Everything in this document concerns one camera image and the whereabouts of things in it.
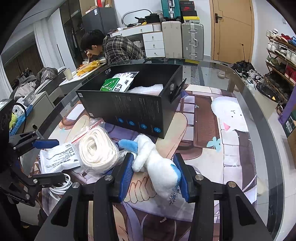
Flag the white plush toy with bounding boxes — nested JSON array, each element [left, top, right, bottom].
[[118, 134, 182, 203]]

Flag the bagged white rope coil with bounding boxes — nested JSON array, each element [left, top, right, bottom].
[[70, 117, 127, 175]]

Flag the white charging cable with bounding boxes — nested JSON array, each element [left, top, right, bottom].
[[48, 173, 72, 202]]

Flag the white foam block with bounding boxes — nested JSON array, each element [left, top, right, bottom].
[[127, 84, 164, 96]]

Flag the green white packet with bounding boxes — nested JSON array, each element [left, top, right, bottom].
[[100, 78, 120, 92]]

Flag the bagged white cable bundle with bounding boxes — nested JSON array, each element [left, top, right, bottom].
[[112, 71, 140, 92]]

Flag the white printed packet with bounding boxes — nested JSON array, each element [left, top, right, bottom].
[[39, 142, 80, 174]]

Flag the black cardboard box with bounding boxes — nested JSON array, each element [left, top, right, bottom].
[[76, 64, 185, 138]]

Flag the clothes pile on sofa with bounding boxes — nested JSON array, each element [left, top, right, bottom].
[[10, 66, 67, 100]]

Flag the grey side table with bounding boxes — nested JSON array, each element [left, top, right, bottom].
[[59, 63, 106, 95]]

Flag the beige cup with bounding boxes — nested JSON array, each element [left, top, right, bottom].
[[63, 68, 73, 80]]

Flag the yellow food bag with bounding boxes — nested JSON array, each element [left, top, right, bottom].
[[76, 60, 100, 76]]

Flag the man in plaid shirt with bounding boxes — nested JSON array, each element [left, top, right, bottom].
[[80, 30, 146, 64]]

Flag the pile of shoes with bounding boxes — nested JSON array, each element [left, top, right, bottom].
[[217, 60, 265, 92]]

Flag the open cardboard box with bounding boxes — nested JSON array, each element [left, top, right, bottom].
[[287, 129, 296, 167]]

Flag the white drawer cabinet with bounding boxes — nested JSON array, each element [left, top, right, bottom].
[[108, 23, 165, 58]]

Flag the silver suitcase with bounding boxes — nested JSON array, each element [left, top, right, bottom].
[[181, 23, 204, 60]]

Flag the beige suitcase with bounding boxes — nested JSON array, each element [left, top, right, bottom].
[[162, 21, 183, 59]]

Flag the black fridge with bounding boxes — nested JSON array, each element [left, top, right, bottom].
[[82, 8, 118, 35]]

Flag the wooden shoe rack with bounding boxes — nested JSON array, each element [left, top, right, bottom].
[[264, 29, 295, 104]]

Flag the stacked shoe boxes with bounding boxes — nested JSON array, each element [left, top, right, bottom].
[[180, 1, 200, 24]]

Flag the wooden door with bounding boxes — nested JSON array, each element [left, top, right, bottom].
[[209, 0, 254, 64]]

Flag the teal suitcase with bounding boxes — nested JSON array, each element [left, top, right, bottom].
[[161, 0, 181, 21]]

